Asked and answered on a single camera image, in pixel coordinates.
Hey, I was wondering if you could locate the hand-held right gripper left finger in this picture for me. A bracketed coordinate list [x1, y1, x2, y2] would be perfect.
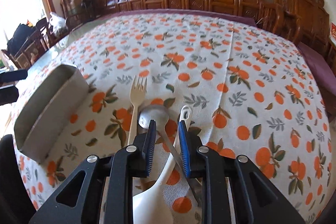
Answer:
[28, 120, 157, 224]

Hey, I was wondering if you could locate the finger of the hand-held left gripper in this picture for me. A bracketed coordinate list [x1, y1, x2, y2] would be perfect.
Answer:
[0, 84, 19, 106]
[0, 69, 28, 83]

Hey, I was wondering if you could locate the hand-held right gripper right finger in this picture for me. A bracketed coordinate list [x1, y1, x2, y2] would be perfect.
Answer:
[178, 120, 306, 224]

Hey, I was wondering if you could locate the metal spoon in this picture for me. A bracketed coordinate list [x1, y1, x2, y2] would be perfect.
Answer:
[138, 105, 204, 210]

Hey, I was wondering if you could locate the rectangular metal tray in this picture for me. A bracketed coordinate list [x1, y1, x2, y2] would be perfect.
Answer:
[13, 64, 90, 164]

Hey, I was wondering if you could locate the beige plastic fork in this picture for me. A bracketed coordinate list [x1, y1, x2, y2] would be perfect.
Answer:
[127, 75, 148, 147]

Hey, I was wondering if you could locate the white soup spoon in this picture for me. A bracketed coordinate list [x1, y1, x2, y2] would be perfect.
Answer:
[133, 105, 193, 224]

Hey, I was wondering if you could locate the dark wooden chair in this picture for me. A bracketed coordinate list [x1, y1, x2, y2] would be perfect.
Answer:
[1, 18, 57, 69]

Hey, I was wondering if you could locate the black clothes pile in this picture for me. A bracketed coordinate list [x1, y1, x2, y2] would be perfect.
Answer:
[7, 23, 37, 50]

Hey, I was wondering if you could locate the clear plastic bag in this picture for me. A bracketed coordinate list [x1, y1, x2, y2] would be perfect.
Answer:
[49, 12, 67, 33]

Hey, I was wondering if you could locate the orange print tablecloth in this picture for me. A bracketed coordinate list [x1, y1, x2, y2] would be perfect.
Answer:
[10, 11, 332, 224]

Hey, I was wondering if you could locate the purple armchair cushion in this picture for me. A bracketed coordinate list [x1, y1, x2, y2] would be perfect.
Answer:
[297, 42, 336, 98]

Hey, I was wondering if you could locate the carved wooden armchair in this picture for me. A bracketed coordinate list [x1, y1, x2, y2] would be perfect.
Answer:
[259, 0, 336, 69]

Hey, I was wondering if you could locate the red box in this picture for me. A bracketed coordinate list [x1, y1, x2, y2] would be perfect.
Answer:
[328, 23, 336, 43]

